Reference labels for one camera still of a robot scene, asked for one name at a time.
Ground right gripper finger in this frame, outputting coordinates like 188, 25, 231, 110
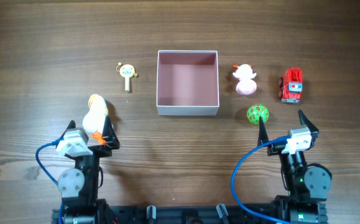
298, 110, 319, 134
257, 116, 269, 146

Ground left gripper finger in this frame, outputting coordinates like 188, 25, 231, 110
59, 120, 76, 141
101, 116, 118, 146

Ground red toy fire truck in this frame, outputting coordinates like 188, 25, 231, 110
279, 67, 303, 103

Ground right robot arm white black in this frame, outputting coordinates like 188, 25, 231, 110
267, 110, 333, 224

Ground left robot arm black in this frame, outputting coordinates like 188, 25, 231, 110
56, 116, 119, 224

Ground white yellow duck plush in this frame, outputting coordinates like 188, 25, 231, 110
82, 94, 108, 145

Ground green numbered ball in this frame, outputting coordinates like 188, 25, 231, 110
246, 104, 269, 125

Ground pink pig toy figure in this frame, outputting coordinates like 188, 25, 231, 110
233, 64, 257, 95

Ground yellow wooden rattle toy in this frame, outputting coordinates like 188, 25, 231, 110
116, 62, 139, 93

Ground pink open cardboard box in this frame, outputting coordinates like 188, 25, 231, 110
156, 50, 220, 116

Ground right blue cable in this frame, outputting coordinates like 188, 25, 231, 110
230, 135, 292, 224

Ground blue cable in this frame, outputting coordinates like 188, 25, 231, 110
35, 139, 65, 224
230, 135, 292, 224

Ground left blue cable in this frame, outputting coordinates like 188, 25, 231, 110
35, 139, 65, 224

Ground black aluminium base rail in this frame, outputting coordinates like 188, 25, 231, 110
51, 203, 328, 224

